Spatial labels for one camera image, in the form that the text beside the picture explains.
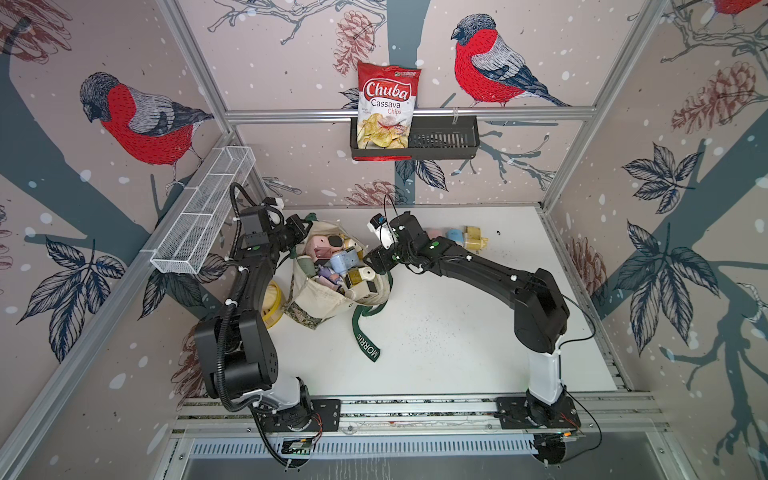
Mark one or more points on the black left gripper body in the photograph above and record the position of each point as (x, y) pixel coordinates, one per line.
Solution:
(285, 236)

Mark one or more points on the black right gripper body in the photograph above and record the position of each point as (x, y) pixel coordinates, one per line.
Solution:
(392, 257)

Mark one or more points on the cream green-handled tote bag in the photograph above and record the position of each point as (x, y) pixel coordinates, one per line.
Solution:
(313, 301)

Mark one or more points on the green pencil sharpener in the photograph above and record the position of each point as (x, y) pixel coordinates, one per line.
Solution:
(307, 265)

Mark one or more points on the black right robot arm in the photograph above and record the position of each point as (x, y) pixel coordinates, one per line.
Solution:
(540, 311)

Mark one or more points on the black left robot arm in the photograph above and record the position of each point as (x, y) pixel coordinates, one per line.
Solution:
(238, 359)

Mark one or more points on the cream pencil sharpener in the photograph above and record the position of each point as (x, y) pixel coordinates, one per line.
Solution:
(360, 283)

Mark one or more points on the light blue pencil sharpener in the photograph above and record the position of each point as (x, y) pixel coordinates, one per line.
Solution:
(342, 261)

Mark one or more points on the yellow bowl with buns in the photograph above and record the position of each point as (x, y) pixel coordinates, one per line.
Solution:
(273, 305)

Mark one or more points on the red Chuba cassava chips bag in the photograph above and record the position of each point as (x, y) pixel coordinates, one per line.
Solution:
(386, 105)

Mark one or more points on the white wire mesh shelf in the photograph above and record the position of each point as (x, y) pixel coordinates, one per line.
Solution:
(191, 237)

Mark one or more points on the black wire wall basket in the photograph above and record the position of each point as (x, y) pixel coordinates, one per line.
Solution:
(431, 138)

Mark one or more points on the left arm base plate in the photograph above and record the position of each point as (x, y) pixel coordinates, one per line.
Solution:
(308, 417)

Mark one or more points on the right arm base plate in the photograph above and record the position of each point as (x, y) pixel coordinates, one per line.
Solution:
(527, 412)

